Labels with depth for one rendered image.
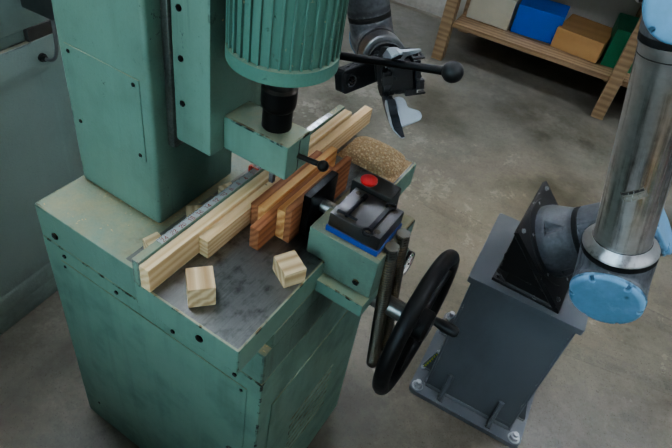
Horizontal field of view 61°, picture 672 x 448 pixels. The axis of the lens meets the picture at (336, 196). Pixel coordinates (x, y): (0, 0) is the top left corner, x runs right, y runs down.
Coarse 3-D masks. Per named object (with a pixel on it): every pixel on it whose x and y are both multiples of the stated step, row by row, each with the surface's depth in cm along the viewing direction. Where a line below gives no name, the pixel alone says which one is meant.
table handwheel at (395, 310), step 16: (448, 256) 97; (432, 272) 93; (448, 272) 108; (416, 288) 92; (432, 288) 92; (448, 288) 113; (400, 304) 103; (416, 304) 90; (432, 304) 105; (400, 320) 90; (416, 320) 90; (432, 320) 101; (400, 336) 90; (416, 336) 101; (384, 352) 91; (400, 352) 91; (384, 368) 92; (400, 368) 109; (384, 384) 94
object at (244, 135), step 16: (240, 112) 99; (256, 112) 100; (224, 128) 100; (240, 128) 97; (256, 128) 97; (304, 128) 99; (224, 144) 102; (240, 144) 99; (256, 144) 97; (272, 144) 95; (288, 144) 94; (304, 144) 98; (256, 160) 99; (272, 160) 97; (288, 160) 96; (288, 176) 99
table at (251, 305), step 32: (224, 256) 97; (256, 256) 98; (160, 288) 90; (224, 288) 92; (256, 288) 92; (288, 288) 93; (320, 288) 100; (160, 320) 92; (192, 320) 86; (224, 320) 87; (256, 320) 88; (224, 352) 86; (256, 352) 90
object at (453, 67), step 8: (344, 56) 99; (352, 56) 98; (360, 56) 98; (368, 56) 97; (376, 64) 96; (384, 64) 96; (392, 64) 95; (400, 64) 94; (408, 64) 93; (416, 64) 93; (424, 64) 92; (448, 64) 89; (456, 64) 89; (432, 72) 92; (440, 72) 91; (448, 72) 89; (456, 72) 89; (448, 80) 90; (456, 80) 90
